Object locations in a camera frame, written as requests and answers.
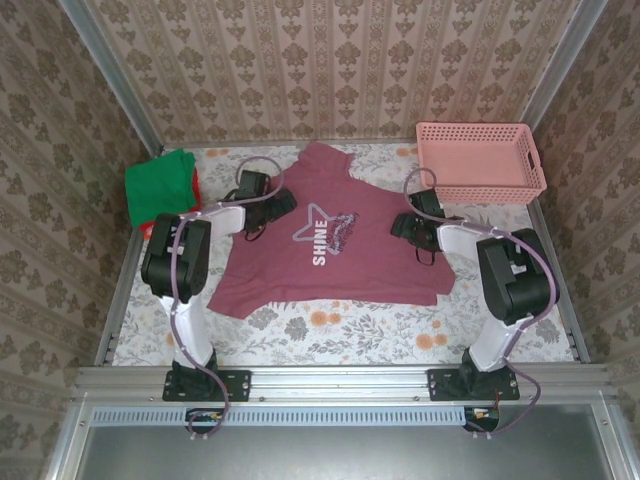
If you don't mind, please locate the maroon t-shirt with shine print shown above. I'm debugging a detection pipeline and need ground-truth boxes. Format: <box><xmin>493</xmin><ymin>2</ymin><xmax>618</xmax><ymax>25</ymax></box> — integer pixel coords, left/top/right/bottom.
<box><xmin>205</xmin><ymin>141</ymin><xmax>455</xmax><ymax>321</ymax></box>

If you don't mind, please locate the red folded t-shirt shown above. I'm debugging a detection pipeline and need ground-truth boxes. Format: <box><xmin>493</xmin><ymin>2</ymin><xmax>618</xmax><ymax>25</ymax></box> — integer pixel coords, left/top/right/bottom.
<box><xmin>139</xmin><ymin>167</ymin><xmax>203</xmax><ymax>239</ymax></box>

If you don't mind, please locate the pink plastic perforated basket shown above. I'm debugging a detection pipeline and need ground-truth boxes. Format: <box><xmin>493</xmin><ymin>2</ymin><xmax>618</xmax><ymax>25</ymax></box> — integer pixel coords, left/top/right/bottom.
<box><xmin>415</xmin><ymin>121</ymin><xmax>548</xmax><ymax>205</ymax></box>

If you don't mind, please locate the green folded t-shirt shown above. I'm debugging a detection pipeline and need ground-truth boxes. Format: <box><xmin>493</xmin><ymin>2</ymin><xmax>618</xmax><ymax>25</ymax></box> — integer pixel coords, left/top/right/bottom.
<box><xmin>124</xmin><ymin>151</ymin><xmax>199</xmax><ymax>229</ymax></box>

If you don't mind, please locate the floral print table cover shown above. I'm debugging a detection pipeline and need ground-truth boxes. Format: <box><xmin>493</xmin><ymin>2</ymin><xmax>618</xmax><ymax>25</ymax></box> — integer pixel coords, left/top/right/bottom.
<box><xmin>112</xmin><ymin>142</ymin><xmax>576</xmax><ymax>366</ymax></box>

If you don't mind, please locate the grey sheet metal panel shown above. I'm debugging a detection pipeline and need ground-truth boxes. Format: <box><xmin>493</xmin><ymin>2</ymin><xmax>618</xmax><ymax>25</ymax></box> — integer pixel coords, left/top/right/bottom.
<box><xmin>74</xmin><ymin>404</ymin><xmax>621</xmax><ymax>480</ymax></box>

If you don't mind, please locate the aluminium table end rail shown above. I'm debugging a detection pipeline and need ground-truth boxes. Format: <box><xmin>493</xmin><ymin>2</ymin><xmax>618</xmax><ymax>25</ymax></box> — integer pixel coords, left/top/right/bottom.
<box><xmin>159</xmin><ymin>138</ymin><xmax>419</xmax><ymax>149</ymax></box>

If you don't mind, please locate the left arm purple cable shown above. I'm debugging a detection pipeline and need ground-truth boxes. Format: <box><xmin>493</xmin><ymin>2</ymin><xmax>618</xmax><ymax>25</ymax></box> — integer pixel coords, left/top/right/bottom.
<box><xmin>169</xmin><ymin>156</ymin><xmax>281</xmax><ymax>442</ymax></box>

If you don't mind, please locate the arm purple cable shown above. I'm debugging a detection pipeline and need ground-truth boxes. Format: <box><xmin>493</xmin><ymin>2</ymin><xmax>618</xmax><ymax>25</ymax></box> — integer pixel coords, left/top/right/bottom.
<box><xmin>169</xmin><ymin>156</ymin><xmax>281</xmax><ymax>442</ymax></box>
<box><xmin>402</xmin><ymin>167</ymin><xmax>560</xmax><ymax>437</ymax></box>

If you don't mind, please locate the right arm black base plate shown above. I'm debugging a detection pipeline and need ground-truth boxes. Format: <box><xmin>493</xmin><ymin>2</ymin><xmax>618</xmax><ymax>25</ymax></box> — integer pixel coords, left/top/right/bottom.
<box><xmin>427</xmin><ymin>368</ymin><xmax>521</xmax><ymax>403</ymax></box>

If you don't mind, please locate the aluminium mounting rail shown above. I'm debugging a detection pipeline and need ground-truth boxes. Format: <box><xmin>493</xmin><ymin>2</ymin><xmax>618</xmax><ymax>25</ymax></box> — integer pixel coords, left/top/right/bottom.
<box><xmin>74</xmin><ymin>364</ymin><xmax>614</xmax><ymax>404</ymax></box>

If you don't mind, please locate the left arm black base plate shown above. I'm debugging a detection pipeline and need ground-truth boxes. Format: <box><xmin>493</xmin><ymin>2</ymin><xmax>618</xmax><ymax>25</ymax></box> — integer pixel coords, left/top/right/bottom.
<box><xmin>162</xmin><ymin>368</ymin><xmax>252</xmax><ymax>403</ymax></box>

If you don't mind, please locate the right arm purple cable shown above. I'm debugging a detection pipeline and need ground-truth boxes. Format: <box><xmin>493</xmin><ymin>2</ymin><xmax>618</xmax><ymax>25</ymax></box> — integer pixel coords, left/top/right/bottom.
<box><xmin>402</xmin><ymin>167</ymin><xmax>560</xmax><ymax>437</ymax></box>

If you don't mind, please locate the white slotted cable duct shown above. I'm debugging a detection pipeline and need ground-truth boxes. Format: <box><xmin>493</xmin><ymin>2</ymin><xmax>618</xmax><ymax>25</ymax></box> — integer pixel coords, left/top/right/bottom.
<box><xmin>92</xmin><ymin>405</ymin><xmax>466</xmax><ymax>426</ymax></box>

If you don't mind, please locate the aluminium frame post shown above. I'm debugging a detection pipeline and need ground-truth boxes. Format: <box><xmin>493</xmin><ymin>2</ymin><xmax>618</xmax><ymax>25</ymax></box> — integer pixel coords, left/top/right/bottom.
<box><xmin>522</xmin><ymin>0</ymin><xmax>609</xmax><ymax>126</ymax></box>
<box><xmin>57</xmin><ymin>0</ymin><xmax>166</xmax><ymax>154</ymax></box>

